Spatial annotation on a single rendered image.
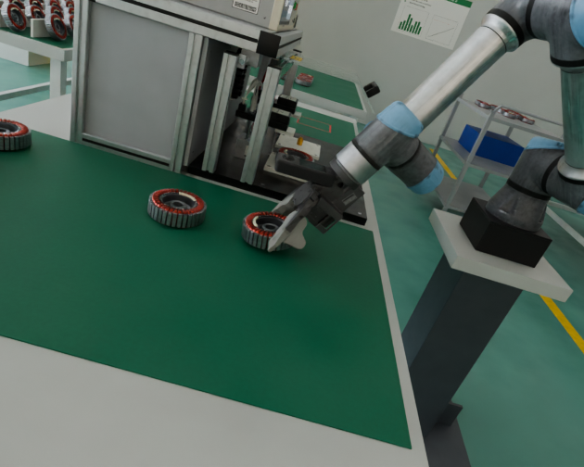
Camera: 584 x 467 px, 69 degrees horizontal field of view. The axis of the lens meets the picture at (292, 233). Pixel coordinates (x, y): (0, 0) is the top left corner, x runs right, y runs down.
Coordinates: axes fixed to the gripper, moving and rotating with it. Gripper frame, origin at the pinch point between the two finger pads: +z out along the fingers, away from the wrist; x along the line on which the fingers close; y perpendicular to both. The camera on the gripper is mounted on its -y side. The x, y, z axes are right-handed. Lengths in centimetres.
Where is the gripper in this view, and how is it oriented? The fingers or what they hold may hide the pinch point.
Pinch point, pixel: (266, 231)
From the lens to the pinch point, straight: 85.8
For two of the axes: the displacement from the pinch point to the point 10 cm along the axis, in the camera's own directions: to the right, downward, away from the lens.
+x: -0.3, -4.8, 8.8
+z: -7.0, 6.3, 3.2
